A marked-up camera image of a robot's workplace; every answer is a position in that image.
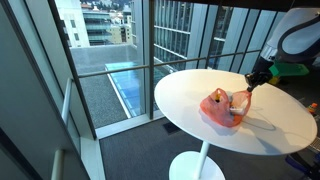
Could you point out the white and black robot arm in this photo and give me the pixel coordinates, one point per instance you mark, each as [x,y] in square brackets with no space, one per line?
[296,36]

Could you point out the dark bottle with yellow cap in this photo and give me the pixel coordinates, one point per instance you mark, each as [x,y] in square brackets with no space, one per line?
[218,97]

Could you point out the dark vertical window mullion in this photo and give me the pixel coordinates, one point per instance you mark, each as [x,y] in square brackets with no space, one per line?
[151,50]

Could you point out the white table pedestal base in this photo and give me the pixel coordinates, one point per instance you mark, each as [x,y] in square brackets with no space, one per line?
[196,166]

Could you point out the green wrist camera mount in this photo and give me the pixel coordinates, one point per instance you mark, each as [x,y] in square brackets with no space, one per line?
[290,69]

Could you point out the orange plastic bag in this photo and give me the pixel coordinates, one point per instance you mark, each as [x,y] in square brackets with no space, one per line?
[216,113]

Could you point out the dark floor vent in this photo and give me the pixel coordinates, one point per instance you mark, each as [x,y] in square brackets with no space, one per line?
[171,128]

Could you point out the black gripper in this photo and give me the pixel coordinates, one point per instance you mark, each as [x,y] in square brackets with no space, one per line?
[258,78]

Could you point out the white handrail pipe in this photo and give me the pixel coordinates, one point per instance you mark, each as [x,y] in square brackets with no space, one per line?
[57,166]
[66,100]

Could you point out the grey horizontal window railing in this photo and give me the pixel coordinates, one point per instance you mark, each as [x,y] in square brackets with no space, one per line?
[113,70]

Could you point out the blue object on floor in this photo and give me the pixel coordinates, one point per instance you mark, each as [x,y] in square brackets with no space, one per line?
[298,164]

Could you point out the small orange capped bottle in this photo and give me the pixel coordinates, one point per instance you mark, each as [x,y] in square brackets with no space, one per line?
[311,108]

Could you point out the dark slanted window mullion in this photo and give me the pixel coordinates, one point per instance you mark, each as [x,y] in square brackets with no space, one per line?
[71,66]

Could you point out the small yellow object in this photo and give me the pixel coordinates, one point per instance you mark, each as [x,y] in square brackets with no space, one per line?
[274,80]

